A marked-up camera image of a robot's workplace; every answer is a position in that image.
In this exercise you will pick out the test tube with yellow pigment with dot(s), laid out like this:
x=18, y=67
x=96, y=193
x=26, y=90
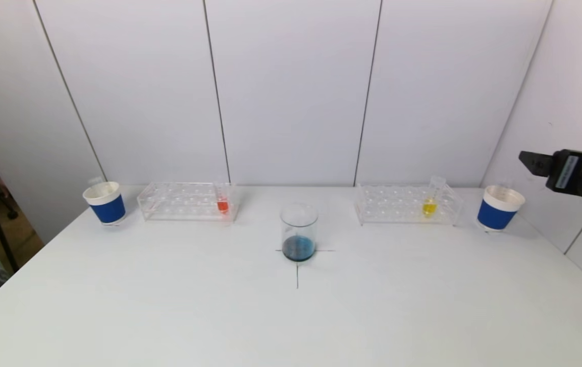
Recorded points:
x=428, y=208

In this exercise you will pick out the clear glass beaker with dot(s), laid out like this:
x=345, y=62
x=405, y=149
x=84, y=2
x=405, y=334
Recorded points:
x=298, y=247

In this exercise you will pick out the test tube with red pigment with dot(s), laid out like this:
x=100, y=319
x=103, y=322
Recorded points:
x=222, y=205
x=506, y=184

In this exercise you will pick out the test tube with blue pigment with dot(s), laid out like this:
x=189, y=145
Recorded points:
x=96, y=183

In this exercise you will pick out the blue and white paper cup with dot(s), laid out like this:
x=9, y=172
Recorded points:
x=107, y=209
x=497, y=214

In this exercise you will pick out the clear acrylic test tube rack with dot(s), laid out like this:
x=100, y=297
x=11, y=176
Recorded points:
x=184, y=204
x=405, y=206

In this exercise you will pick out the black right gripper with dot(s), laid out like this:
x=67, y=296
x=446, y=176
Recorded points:
x=567, y=171

